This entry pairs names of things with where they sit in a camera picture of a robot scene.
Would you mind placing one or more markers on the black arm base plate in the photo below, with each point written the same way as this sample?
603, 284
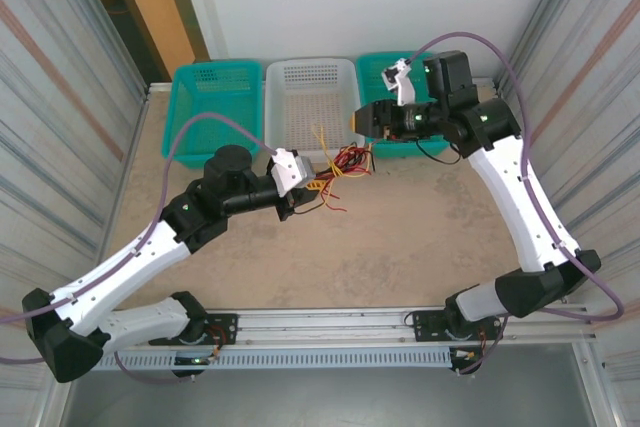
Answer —
225, 322
425, 324

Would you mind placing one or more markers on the white plastic basket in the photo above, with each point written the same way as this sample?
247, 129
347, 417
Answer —
310, 97

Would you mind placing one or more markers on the aluminium mounting rail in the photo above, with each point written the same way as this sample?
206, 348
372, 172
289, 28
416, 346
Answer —
325, 322

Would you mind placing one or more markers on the teal plastic basket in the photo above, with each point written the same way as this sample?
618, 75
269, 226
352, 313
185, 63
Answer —
372, 77
220, 97

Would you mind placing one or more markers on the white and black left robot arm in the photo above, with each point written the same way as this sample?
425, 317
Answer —
130, 262

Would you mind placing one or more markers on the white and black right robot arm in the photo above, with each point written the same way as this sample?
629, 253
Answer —
520, 207

